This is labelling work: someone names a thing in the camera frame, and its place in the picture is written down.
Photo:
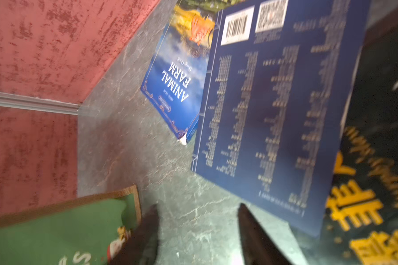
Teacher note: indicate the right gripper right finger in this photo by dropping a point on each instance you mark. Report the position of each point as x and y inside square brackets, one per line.
[257, 247]

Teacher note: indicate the Animal Farm blue book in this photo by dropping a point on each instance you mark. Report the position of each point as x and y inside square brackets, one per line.
[176, 75]

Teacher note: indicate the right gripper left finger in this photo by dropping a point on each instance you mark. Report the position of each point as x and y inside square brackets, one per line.
[143, 247]

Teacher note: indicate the dark blue book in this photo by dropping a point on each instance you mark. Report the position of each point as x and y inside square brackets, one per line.
[277, 88]

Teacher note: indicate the left aluminium corner post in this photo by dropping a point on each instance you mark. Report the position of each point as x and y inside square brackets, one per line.
[43, 105]

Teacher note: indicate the black book yellow characters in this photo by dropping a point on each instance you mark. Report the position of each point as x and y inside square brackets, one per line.
[361, 221]

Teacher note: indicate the green burlap canvas bag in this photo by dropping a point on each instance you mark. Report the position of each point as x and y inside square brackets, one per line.
[84, 231]

